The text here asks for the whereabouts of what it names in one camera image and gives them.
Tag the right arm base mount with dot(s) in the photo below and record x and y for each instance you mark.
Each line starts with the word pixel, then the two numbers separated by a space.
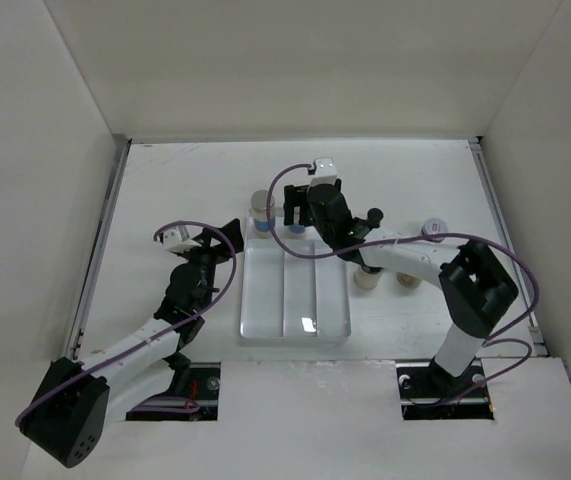
pixel 423 399

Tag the black-lid white spice jar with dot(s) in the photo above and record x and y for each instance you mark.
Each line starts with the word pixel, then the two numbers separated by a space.
pixel 367 279

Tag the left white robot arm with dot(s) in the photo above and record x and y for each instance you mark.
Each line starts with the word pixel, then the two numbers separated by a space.
pixel 77 398

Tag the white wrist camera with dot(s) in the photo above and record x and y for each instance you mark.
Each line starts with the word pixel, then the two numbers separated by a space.
pixel 174 239
pixel 322 171

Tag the clear plastic organizer tray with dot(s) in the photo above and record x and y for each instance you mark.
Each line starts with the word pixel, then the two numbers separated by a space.
pixel 291 301

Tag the black-lid tan spice jar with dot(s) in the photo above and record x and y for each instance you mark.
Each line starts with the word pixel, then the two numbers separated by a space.
pixel 408 281

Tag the small black-lid spice bottle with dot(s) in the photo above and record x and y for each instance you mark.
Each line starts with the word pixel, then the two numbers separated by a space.
pixel 374 217

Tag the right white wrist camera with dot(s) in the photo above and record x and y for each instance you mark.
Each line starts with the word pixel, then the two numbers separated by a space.
pixel 322 171

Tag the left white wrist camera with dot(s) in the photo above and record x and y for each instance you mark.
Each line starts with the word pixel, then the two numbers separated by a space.
pixel 174 239

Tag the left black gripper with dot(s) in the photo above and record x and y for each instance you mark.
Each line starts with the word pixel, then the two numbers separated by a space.
pixel 206 236

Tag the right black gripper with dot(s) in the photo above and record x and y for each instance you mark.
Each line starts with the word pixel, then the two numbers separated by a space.
pixel 297 196

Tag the red-label white-lid jar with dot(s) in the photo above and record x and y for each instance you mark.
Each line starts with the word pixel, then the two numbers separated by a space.
pixel 434 228

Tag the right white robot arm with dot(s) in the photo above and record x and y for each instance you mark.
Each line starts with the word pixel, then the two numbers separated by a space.
pixel 477 289

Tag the silver-lid blue-label shaker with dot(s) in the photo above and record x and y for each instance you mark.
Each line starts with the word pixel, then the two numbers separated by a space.
pixel 262 213
pixel 296 229

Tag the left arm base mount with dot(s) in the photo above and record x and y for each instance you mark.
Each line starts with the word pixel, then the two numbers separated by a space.
pixel 192 395

